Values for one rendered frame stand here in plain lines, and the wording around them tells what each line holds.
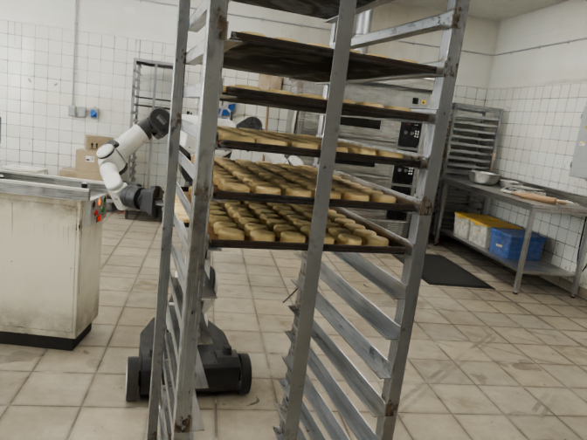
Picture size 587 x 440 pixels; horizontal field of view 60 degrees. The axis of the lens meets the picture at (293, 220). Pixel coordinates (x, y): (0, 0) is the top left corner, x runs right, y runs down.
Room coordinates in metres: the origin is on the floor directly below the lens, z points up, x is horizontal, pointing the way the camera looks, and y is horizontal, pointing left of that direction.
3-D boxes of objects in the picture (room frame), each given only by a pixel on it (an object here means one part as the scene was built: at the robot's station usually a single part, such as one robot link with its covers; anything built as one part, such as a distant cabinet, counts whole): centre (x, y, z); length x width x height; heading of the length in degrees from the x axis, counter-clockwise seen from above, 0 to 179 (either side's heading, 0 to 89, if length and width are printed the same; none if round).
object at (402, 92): (6.37, -0.60, 1.01); 1.56 x 1.20 x 2.01; 101
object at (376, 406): (1.31, -0.13, 0.78); 0.64 x 0.03 x 0.03; 19
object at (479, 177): (6.20, -2.21, 0.95); 0.39 x 0.39 x 0.14
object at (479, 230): (5.81, -2.31, 0.36); 0.47 x 0.38 x 0.26; 101
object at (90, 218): (2.71, 1.07, 0.77); 0.24 x 0.04 x 0.14; 2
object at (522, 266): (5.66, -2.33, 0.49); 1.90 x 0.72 x 0.98; 11
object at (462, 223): (6.21, -2.23, 0.36); 0.47 x 0.39 x 0.26; 99
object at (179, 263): (1.19, 0.24, 0.96); 0.64 x 0.03 x 0.03; 19
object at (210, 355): (2.51, 0.49, 0.19); 0.64 x 0.52 x 0.33; 19
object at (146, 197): (1.94, 0.58, 1.00); 0.12 x 0.10 x 0.13; 64
